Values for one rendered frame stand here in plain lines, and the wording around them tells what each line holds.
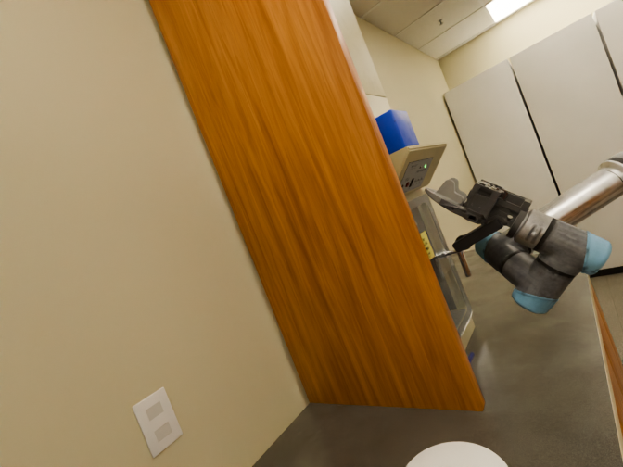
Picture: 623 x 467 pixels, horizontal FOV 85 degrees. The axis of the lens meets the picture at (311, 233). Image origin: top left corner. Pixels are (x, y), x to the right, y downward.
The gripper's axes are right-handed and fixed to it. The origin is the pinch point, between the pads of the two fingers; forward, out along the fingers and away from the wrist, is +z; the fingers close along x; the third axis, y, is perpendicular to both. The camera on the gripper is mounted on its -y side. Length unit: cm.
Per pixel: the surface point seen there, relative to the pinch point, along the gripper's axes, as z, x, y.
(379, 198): 5.5, 16.5, -0.9
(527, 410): -37.5, 15.6, -26.6
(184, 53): 74, 16, 12
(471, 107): 60, -303, 17
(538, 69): 21, -303, 62
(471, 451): -27, 44, -16
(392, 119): 12.3, 7.8, 13.6
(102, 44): 84, 33, 9
